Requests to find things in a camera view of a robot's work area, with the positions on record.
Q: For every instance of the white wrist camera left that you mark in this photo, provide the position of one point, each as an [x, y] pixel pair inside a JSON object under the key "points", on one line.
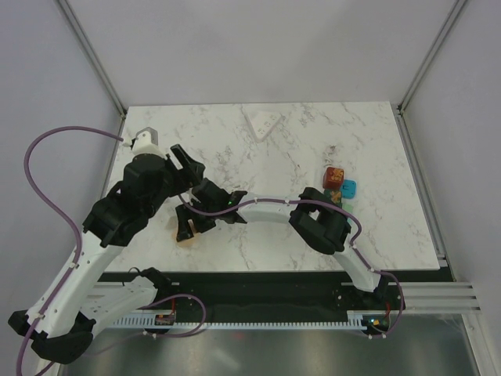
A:
{"points": [[146, 142]]}

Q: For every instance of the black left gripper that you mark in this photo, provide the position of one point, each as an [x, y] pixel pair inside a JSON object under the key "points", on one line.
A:
{"points": [[192, 174]]}

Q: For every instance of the blue small adapter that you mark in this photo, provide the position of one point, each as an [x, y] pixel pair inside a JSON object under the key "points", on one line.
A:
{"points": [[349, 189]]}

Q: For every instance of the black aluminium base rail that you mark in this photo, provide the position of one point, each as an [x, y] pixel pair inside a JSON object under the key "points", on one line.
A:
{"points": [[270, 295]]}

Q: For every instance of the aluminium frame post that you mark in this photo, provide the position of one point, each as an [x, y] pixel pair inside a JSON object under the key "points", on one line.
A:
{"points": [[90, 54], [435, 48]]}

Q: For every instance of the white triangular power strip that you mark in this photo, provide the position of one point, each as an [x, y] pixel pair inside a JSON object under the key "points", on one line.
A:
{"points": [[261, 123]]}

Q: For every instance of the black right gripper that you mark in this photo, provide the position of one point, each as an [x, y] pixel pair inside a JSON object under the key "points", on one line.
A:
{"points": [[183, 214]]}

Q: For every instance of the beige cube plug dragon print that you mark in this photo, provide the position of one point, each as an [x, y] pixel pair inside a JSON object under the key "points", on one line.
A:
{"points": [[185, 234]]}

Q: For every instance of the green cube plug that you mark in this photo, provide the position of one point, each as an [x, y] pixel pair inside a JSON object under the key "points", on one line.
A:
{"points": [[335, 197]]}

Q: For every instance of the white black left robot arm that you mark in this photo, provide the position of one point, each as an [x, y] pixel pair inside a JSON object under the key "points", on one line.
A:
{"points": [[62, 324]]}

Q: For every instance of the aluminium frame post left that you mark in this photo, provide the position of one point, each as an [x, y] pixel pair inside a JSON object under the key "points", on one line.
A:
{"points": [[90, 54]]}

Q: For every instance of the red cube plug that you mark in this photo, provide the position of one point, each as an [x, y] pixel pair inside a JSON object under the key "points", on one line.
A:
{"points": [[333, 178]]}

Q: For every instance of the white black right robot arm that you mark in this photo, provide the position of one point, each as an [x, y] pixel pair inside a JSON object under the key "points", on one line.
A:
{"points": [[322, 225]]}

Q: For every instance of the aluminium frame post right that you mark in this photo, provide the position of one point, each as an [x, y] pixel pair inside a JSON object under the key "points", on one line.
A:
{"points": [[435, 48]]}

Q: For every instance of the white toothed cable duct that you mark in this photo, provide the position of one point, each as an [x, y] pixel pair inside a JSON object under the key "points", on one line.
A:
{"points": [[152, 321]]}

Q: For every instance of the green small adapter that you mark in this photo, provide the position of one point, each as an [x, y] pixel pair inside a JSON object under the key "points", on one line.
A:
{"points": [[347, 207]]}

